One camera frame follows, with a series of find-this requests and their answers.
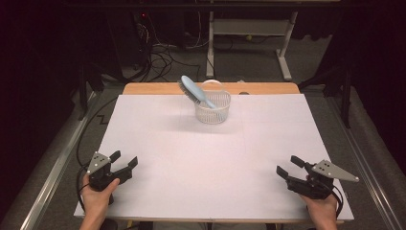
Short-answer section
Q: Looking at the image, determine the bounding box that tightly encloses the white mesh basket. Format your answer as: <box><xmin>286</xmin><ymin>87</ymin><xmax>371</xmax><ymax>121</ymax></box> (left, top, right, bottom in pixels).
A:
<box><xmin>192</xmin><ymin>79</ymin><xmax>232</xmax><ymax>125</ymax></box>

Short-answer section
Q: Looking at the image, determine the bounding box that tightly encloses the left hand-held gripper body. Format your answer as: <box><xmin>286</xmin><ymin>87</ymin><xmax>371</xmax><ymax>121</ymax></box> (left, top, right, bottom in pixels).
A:
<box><xmin>86</xmin><ymin>151</ymin><xmax>120</xmax><ymax>205</ymax></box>

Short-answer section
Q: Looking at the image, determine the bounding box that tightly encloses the tangle of floor cables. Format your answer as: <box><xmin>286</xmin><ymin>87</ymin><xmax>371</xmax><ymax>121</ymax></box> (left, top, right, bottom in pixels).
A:
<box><xmin>137</xmin><ymin>12</ymin><xmax>205</xmax><ymax>82</ymax></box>

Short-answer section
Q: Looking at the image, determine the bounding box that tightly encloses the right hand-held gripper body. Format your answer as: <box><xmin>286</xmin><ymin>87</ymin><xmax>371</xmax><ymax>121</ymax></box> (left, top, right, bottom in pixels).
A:
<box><xmin>305</xmin><ymin>159</ymin><xmax>360</xmax><ymax>200</ymax></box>

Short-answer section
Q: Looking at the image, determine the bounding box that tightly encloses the person's left hand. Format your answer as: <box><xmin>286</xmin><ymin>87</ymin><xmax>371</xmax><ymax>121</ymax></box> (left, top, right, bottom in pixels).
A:
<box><xmin>79</xmin><ymin>173</ymin><xmax>121</xmax><ymax>219</ymax></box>

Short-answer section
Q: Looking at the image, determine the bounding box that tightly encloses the person's right hand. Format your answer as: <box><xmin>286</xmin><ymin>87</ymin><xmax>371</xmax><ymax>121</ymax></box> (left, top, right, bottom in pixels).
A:
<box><xmin>300</xmin><ymin>195</ymin><xmax>338</xmax><ymax>230</ymax></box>

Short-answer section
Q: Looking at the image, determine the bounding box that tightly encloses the right hand-held gripper cable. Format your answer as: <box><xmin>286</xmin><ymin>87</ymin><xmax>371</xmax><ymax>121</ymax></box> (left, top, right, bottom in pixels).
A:
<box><xmin>330</xmin><ymin>186</ymin><xmax>345</xmax><ymax>219</ymax></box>

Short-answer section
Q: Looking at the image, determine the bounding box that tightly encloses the light blue hairbrush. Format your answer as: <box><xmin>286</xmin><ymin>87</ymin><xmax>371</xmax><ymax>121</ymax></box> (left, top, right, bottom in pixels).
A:
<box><xmin>177</xmin><ymin>75</ymin><xmax>218</xmax><ymax>110</ymax></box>

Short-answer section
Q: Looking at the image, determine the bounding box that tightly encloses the aluminium floor rail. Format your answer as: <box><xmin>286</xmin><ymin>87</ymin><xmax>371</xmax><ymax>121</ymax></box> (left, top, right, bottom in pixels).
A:
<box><xmin>325</xmin><ymin>95</ymin><xmax>406</xmax><ymax>230</ymax></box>
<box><xmin>18</xmin><ymin>92</ymin><xmax>97</xmax><ymax>230</ymax></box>

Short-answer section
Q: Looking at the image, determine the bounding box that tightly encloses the long black floor cable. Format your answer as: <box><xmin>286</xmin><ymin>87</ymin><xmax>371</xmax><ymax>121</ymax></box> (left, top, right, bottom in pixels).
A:
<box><xmin>76</xmin><ymin>96</ymin><xmax>120</xmax><ymax>167</ymax></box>

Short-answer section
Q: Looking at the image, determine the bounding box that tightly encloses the black computer tower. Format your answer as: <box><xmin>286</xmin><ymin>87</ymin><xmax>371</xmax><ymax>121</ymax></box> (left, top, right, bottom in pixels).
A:
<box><xmin>106</xmin><ymin>11</ymin><xmax>152</xmax><ymax>70</ymax></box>

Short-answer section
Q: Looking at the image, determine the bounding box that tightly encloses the black metal stand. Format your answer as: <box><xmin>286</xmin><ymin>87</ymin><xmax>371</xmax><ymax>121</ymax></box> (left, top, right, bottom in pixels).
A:
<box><xmin>78</xmin><ymin>61</ymin><xmax>124</xmax><ymax>121</ymax></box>
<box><xmin>298</xmin><ymin>61</ymin><xmax>355</xmax><ymax>128</ymax></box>

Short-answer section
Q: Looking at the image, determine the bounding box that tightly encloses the white table cover sheet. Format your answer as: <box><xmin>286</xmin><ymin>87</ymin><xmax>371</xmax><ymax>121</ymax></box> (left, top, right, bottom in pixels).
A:
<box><xmin>74</xmin><ymin>93</ymin><xmax>354</xmax><ymax>221</ymax></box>

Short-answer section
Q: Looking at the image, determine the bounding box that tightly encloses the left hand-held gripper cable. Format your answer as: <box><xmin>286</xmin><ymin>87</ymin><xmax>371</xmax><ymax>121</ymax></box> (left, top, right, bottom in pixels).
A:
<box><xmin>76</xmin><ymin>162</ymin><xmax>92</xmax><ymax>213</ymax></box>

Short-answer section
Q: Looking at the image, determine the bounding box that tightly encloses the white metal table frame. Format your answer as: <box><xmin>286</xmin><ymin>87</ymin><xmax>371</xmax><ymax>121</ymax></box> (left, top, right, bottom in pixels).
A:
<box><xmin>205</xmin><ymin>11</ymin><xmax>300</xmax><ymax>81</ymax></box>

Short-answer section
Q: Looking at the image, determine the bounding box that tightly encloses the hand-held gripper cable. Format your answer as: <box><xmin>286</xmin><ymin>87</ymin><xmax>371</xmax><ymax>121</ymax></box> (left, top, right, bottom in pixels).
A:
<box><xmin>330</xmin><ymin>186</ymin><xmax>345</xmax><ymax>219</ymax></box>
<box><xmin>76</xmin><ymin>162</ymin><xmax>92</xmax><ymax>213</ymax></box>

